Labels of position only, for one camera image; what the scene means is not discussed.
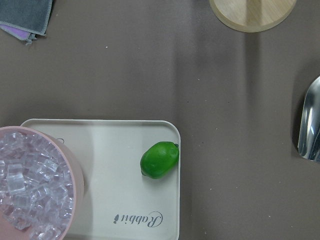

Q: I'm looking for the pile of clear ice cubes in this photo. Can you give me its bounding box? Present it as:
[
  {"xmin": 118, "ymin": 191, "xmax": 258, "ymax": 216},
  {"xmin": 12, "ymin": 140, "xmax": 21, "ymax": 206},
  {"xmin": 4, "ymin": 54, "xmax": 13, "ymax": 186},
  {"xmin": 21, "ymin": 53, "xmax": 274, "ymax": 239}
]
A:
[{"xmin": 0, "ymin": 131, "xmax": 75, "ymax": 240}]

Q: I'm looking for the metal ice scoop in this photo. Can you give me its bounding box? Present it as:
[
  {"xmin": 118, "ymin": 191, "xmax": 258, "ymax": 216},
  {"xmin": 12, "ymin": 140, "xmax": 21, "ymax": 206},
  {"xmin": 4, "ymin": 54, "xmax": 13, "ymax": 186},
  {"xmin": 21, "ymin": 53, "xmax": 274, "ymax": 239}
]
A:
[{"xmin": 297, "ymin": 76, "xmax": 320, "ymax": 163}]

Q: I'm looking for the pink bowl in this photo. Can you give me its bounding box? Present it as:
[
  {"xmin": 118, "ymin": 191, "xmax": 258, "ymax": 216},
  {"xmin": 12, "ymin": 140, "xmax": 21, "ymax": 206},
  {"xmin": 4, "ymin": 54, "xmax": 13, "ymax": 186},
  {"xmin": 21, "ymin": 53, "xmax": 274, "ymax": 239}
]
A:
[{"xmin": 0, "ymin": 125, "xmax": 85, "ymax": 240}]

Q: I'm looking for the green lime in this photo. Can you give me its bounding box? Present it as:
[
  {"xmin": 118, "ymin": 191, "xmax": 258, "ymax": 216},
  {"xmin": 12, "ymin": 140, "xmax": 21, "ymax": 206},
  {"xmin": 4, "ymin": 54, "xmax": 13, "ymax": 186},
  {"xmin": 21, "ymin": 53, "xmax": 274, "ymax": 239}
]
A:
[{"xmin": 140, "ymin": 141, "xmax": 180, "ymax": 179}]

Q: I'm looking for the cream serving tray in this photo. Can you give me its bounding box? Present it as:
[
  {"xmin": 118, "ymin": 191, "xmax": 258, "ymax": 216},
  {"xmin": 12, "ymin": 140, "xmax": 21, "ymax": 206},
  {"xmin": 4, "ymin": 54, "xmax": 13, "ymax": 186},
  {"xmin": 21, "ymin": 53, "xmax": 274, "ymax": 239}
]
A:
[{"xmin": 23, "ymin": 119, "xmax": 181, "ymax": 240}]

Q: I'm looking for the wooden mug tree stand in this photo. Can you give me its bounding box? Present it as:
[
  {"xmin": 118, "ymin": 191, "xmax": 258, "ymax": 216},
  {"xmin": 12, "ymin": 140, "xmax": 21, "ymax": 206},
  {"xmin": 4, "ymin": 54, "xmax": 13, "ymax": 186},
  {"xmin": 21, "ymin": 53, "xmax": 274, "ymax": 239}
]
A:
[{"xmin": 209, "ymin": 0, "xmax": 297, "ymax": 33}]

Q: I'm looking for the purple cloth underneath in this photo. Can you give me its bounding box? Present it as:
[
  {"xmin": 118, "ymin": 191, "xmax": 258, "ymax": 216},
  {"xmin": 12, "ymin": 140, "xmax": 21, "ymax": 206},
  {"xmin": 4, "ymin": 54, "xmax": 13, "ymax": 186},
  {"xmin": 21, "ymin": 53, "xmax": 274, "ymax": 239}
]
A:
[{"xmin": 0, "ymin": 24, "xmax": 37, "ymax": 45}]

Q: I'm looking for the grey folded cloth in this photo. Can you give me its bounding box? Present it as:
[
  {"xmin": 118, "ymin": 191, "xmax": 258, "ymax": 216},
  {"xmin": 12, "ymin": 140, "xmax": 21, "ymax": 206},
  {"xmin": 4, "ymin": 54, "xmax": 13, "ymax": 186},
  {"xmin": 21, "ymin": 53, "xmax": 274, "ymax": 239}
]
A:
[{"xmin": 0, "ymin": 0, "xmax": 53, "ymax": 36}]

